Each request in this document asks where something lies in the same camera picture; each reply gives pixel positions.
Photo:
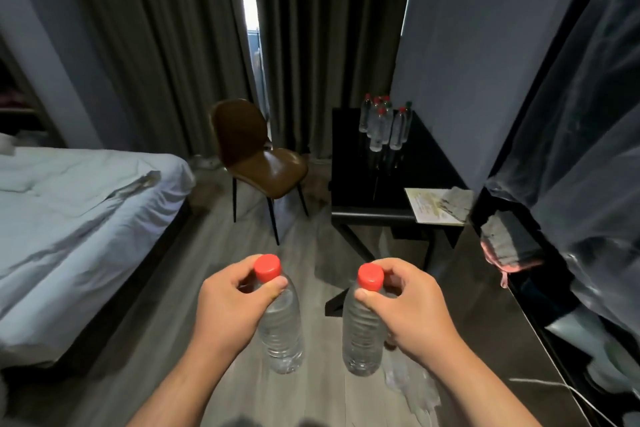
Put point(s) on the person's left hand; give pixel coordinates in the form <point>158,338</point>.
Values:
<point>225,316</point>

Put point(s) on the person's right hand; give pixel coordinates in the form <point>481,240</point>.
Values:
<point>420,316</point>

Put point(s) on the person's left forearm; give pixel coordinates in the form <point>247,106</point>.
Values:
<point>175,391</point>

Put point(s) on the dark wood wardrobe unit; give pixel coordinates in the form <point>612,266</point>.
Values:
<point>490,321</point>

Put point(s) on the clear crumpled plastic wrap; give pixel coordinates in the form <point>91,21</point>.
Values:
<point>415,386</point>

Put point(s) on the white printed paper sheet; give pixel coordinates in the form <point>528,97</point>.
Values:
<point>425,204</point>

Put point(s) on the grey and pink cloth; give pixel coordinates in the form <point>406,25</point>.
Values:
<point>507,241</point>

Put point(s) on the grey folded towel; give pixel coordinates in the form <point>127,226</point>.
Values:
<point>457,204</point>

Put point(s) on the black glossy table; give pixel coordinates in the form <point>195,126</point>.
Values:
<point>360,181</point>

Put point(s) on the bed with white duvet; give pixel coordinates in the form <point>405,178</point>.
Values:
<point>75,221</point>

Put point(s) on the brown leather chair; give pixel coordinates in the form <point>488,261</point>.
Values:
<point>240,131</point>

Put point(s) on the white paper cup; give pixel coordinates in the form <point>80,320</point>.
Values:
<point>612,366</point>

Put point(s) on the clear plastic cover sheet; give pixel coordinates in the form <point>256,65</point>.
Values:
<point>575,141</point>

